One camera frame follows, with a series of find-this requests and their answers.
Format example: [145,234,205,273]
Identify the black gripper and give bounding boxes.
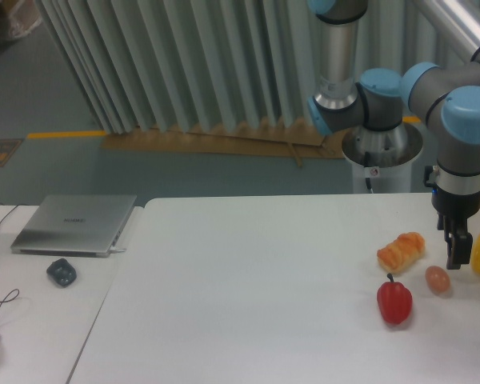
[423,165,480,270]

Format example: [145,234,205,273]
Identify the red bell pepper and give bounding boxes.
[376,273,413,325]

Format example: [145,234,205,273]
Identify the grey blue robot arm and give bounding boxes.
[307,1,480,270]

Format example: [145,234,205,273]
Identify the brown egg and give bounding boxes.
[425,266,450,294]

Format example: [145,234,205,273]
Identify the orange bread loaf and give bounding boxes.
[377,232,426,274]

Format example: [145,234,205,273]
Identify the brown cardboard sheet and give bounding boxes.
[101,118,348,167]

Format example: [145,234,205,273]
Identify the white laptop plug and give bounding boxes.
[110,246,126,254]

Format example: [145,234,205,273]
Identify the grey folding screen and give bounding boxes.
[35,0,480,135]

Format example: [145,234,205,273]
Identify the black small controller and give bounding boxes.
[46,258,78,288]

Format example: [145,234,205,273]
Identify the silver closed laptop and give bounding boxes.
[10,194,137,257]

